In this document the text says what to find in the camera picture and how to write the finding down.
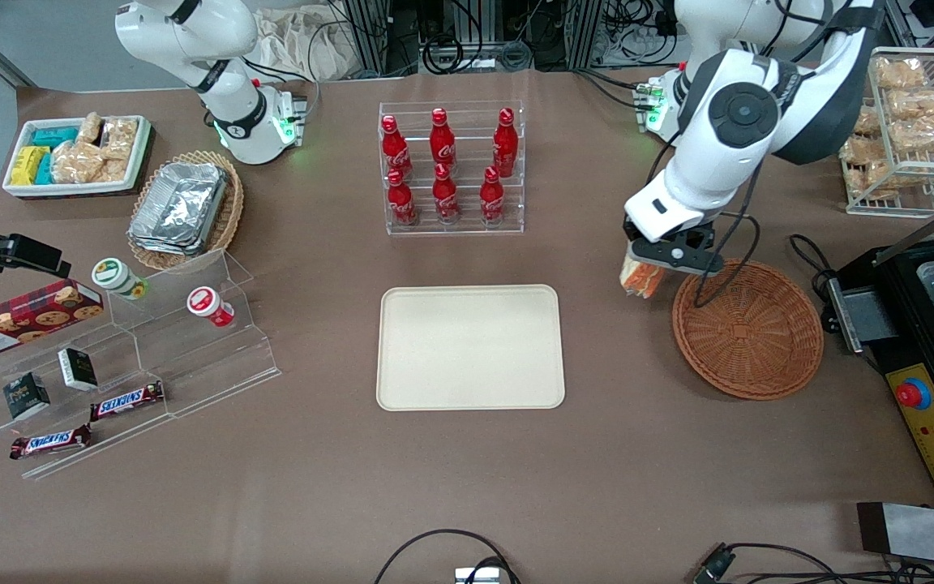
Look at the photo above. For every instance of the bagged fried snack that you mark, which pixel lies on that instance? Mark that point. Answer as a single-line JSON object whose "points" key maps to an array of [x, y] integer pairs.
{"points": [[925, 134], [872, 178], [901, 73], [864, 122], [917, 104], [864, 150]]}

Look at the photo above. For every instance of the grey flat panel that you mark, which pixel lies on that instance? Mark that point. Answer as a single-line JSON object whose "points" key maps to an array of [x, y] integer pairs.
{"points": [[921, 531]]}

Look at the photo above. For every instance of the white rectangular snack tray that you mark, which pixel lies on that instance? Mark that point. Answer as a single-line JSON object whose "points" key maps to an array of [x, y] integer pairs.
{"points": [[141, 158]]}

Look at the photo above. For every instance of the beige cloth bag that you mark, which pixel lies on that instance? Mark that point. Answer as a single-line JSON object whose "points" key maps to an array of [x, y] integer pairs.
{"points": [[305, 45]]}

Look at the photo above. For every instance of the black and yellow sealing machine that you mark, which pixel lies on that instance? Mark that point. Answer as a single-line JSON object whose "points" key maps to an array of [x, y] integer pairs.
{"points": [[933, 438]]}

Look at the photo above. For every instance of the clear bag of rice crackers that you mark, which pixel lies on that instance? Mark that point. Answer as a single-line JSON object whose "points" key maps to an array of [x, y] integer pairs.
{"points": [[120, 138], [90, 128], [78, 162]]}

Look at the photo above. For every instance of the clear acrylic step display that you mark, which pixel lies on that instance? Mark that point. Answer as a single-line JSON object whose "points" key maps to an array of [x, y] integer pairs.
{"points": [[207, 365]]}

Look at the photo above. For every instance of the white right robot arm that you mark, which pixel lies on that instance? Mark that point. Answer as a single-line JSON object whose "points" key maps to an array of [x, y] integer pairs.
{"points": [[224, 81]]}

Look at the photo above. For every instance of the brown snickers bar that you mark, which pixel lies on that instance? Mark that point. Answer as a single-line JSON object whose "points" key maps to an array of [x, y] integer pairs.
{"points": [[49, 442], [126, 401]]}

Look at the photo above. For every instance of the teal snack packet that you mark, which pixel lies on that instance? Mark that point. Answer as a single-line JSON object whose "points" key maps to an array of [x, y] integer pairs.
{"points": [[55, 136]]}

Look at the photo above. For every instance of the yellow snack packet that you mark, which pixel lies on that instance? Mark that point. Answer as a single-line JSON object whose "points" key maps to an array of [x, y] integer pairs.
{"points": [[27, 165]]}

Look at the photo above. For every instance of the oval wicker basket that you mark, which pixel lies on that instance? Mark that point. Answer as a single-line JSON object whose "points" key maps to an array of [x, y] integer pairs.
{"points": [[230, 215]]}

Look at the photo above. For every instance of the small black box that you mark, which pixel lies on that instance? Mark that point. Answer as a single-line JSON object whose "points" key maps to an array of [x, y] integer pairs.
{"points": [[27, 396], [78, 369]]}

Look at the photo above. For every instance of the stacked aluminium foil containers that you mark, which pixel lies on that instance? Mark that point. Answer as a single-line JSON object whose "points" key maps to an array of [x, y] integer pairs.
{"points": [[179, 207]]}

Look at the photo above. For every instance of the red lidded cup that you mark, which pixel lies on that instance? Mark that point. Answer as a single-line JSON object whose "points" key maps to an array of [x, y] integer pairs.
{"points": [[206, 304]]}

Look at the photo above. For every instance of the red cola bottle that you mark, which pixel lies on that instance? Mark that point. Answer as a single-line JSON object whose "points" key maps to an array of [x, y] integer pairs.
{"points": [[394, 150], [445, 199], [491, 200], [504, 144], [401, 203], [443, 142]]}

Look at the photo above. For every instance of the round brown wicker basket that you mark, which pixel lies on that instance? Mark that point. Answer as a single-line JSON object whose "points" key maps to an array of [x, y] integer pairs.
{"points": [[747, 341]]}

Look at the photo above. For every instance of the triangle sandwich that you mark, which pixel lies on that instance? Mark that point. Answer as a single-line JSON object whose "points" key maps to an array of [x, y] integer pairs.
{"points": [[644, 280]]}

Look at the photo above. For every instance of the red cookie box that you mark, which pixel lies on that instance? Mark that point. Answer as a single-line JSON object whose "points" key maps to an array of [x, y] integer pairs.
{"points": [[21, 320]]}

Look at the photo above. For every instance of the beige plastic tray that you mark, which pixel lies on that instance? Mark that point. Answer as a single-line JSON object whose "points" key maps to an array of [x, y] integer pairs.
{"points": [[471, 349]]}

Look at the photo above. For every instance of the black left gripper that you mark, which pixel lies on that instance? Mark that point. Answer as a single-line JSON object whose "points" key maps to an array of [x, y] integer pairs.
{"points": [[700, 238]]}

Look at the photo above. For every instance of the clear acrylic bottle rack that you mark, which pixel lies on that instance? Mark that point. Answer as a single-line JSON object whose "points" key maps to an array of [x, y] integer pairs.
{"points": [[467, 227]]}

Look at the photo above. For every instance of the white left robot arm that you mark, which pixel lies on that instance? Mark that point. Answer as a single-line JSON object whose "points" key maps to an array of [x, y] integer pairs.
{"points": [[726, 162]]}

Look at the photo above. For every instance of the red emergency stop button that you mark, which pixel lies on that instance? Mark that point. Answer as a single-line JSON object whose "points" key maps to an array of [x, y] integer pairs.
{"points": [[913, 393]]}

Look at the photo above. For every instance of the green lidded cup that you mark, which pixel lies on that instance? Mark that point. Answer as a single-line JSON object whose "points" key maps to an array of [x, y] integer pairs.
{"points": [[114, 276]]}

